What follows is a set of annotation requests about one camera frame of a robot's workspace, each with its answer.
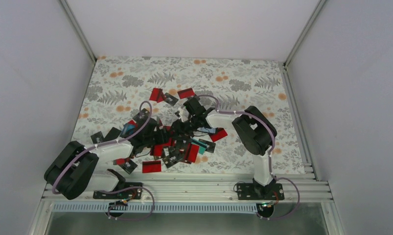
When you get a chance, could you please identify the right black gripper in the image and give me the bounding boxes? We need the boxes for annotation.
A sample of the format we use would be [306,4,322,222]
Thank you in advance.
[167,115,199,141]

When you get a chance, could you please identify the red striped card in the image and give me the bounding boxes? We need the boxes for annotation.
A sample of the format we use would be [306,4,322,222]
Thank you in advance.
[209,128,228,142]

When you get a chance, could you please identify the black card holder wallet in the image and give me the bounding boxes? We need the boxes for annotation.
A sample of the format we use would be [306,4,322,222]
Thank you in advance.
[151,126,194,160]

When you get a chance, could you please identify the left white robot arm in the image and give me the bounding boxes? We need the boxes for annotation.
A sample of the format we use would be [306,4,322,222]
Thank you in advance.
[44,117,158,200]

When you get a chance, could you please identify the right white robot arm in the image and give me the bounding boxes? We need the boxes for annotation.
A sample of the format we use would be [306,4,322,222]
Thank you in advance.
[170,96,277,199]

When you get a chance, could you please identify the blue card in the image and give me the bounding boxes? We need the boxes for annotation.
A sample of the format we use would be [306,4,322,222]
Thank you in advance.
[120,123,136,138]

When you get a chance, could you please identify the red card middle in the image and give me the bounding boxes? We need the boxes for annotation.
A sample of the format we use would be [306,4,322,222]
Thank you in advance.
[183,143,200,163]

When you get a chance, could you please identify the teal card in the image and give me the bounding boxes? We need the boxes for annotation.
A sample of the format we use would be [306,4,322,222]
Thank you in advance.
[191,139,208,155]

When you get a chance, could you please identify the red card front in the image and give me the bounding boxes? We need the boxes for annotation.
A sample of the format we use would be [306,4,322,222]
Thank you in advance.
[142,160,162,174]

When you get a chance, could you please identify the black VIP card right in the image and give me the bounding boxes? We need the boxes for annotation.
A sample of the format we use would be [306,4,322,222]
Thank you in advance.
[199,139,216,153]

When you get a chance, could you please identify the black vip card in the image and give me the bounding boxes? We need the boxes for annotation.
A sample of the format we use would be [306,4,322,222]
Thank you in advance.
[90,131,104,144]
[199,139,216,153]

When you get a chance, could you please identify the black card near top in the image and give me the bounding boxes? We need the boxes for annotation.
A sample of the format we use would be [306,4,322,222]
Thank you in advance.
[164,93,179,106]

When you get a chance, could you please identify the black card front left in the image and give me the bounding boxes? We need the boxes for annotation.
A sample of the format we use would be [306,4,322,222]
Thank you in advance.
[119,159,138,174]

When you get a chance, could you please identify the red black-stripe card top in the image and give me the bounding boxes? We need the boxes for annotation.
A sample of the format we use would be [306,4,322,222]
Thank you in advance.
[177,88,195,99]

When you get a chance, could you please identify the red card far left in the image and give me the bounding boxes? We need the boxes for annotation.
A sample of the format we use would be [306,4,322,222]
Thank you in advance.
[149,88,165,103]

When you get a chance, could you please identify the black VIP card left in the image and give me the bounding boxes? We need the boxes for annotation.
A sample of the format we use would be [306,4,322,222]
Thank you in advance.
[90,131,104,144]

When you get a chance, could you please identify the floral patterned table mat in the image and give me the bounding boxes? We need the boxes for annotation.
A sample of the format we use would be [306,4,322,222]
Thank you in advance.
[72,56,305,174]

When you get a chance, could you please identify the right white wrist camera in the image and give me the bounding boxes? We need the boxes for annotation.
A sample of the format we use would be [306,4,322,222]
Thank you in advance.
[175,108,188,122]

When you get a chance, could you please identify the aluminium rail frame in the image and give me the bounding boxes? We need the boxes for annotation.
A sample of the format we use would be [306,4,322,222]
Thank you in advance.
[30,164,344,235]

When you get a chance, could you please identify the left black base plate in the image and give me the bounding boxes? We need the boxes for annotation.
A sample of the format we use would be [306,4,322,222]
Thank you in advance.
[93,182,143,200]

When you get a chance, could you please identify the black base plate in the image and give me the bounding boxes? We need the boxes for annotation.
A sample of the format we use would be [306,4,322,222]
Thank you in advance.
[236,183,285,201]
[93,182,143,200]

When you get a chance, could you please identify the blue grey cable duct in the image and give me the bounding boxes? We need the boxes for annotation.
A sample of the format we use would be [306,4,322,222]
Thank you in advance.
[52,202,257,214]

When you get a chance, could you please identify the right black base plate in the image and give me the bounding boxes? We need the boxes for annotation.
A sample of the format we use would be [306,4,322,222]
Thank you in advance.
[236,183,285,201]

